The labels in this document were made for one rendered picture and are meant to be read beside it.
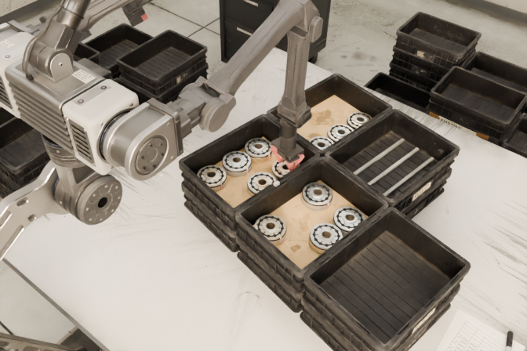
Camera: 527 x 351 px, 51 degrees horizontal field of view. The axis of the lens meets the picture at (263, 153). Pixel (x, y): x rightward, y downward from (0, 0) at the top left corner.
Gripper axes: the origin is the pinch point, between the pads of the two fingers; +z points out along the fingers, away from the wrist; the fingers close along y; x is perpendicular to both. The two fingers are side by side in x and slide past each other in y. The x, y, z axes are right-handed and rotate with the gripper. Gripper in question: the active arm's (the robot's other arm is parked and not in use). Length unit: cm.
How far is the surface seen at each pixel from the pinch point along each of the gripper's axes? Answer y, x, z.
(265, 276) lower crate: -23.6, 27.1, 16.2
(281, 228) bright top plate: -19.2, 17.3, 3.5
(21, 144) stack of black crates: 113, 64, 34
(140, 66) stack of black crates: 138, -10, 33
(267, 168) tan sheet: 7.2, 2.8, 5.0
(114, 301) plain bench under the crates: -1, 69, 19
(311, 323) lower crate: -45, 26, 17
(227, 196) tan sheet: 4.4, 22.1, 5.3
